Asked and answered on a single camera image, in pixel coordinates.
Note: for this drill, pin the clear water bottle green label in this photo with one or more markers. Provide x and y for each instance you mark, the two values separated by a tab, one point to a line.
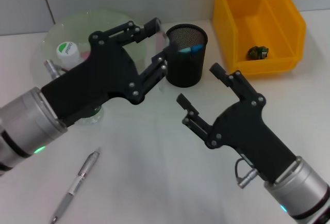
67	51

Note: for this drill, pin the black mesh pen holder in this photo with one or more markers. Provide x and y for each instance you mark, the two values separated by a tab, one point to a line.
185	71

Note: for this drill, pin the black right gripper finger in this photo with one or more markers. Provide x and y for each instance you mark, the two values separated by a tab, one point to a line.
196	123
237	82

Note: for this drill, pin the silver pen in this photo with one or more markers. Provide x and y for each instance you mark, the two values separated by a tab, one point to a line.
77	180

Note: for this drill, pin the green plastic wrapper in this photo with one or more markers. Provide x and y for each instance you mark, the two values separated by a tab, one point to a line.
256	53

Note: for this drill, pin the green glass fruit bowl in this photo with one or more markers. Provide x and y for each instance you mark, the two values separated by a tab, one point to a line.
77	25

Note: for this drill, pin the yellow plastic bin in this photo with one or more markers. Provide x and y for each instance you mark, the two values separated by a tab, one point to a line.
232	15

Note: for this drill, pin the blue scissors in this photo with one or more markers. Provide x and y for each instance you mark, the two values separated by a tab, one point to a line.
196	48

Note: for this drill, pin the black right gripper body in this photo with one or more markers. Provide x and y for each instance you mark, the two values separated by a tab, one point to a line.
245	131

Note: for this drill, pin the pink peach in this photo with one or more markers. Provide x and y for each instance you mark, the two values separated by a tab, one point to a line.
84	54

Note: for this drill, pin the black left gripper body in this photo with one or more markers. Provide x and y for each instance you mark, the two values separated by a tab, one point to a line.
103	74

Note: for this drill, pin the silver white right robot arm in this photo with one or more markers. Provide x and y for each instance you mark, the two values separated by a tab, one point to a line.
299	195

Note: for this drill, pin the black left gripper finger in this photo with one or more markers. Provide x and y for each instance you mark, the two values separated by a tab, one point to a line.
154	71
134	31

